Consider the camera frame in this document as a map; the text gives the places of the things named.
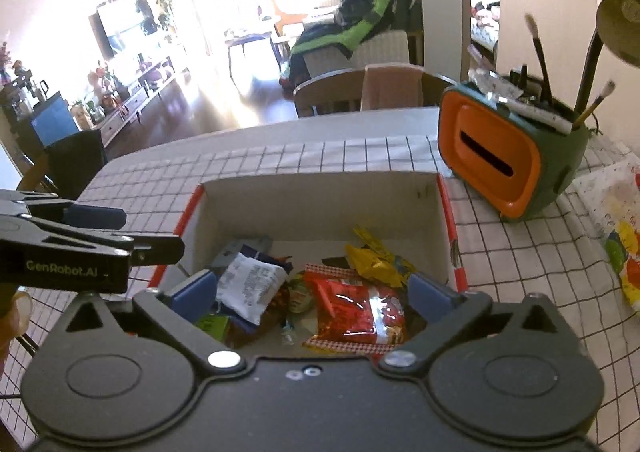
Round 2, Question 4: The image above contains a black garment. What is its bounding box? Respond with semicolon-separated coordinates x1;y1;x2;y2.
44;130;108;201

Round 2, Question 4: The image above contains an orange green tissue box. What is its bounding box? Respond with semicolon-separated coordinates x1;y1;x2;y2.
437;78;592;223

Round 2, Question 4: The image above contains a red snack packet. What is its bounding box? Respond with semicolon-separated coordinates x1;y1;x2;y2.
301;263;410;359

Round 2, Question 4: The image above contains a green snack packet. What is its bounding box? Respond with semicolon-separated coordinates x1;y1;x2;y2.
196;313;232;347

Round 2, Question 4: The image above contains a tall potted plant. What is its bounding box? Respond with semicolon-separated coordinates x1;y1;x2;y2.
156;0;177;43

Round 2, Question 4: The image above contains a dark wooden chair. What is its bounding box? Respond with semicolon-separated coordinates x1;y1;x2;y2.
16;128;109;201

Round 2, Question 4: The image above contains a sofa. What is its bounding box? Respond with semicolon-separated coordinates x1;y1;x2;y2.
289;29;412;83

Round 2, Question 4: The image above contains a wooden dining chair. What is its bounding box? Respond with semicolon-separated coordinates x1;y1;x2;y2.
422;72;457;105
292;67;366;118

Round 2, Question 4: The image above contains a blue front cabinet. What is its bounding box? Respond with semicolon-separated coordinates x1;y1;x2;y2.
29;92;82;149

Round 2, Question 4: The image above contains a black green jacket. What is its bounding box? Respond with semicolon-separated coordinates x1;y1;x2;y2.
289;0;417;58

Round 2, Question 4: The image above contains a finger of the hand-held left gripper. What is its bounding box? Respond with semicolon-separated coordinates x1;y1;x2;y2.
75;229;185;266
20;196;127;231

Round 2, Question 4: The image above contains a person's left hand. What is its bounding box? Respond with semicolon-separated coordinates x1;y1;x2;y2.
0;284;35;383

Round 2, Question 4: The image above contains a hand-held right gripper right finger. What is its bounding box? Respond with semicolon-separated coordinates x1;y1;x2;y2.
379;273;567;372

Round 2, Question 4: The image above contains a coffee table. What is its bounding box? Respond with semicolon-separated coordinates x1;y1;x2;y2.
224;28;282;78

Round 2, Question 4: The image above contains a television cabinet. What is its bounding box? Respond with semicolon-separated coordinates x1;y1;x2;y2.
99;56;177;143

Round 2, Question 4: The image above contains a yellow paintbrush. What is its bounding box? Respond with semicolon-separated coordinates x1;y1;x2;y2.
569;80;617;129

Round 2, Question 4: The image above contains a beige desk lamp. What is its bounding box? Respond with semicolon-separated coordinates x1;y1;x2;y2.
571;0;640;127

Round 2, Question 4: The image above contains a bed with clothes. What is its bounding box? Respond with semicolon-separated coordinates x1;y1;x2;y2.
470;0;502;63

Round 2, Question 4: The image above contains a pink dining chair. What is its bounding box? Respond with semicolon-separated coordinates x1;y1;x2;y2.
360;62;425;111

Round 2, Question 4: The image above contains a red cardboard box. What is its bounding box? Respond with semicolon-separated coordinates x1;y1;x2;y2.
147;172;472;361

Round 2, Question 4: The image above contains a television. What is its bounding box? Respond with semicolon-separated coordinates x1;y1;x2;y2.
89;0;157;61

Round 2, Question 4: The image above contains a black paintbrush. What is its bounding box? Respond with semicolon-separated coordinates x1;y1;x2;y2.
524;14;554;106

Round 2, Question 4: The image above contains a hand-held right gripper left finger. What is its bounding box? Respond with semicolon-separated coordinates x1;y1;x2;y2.
64;269;247;371

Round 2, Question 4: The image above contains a brown red chip packet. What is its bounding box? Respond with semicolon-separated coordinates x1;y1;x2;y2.
216;253;291;327

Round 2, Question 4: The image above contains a yellow snack packet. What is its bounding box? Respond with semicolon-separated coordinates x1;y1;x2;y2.
345;226;417;291

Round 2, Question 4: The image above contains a colourful printed cloth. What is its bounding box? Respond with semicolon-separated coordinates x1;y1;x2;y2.
571;156;640;313

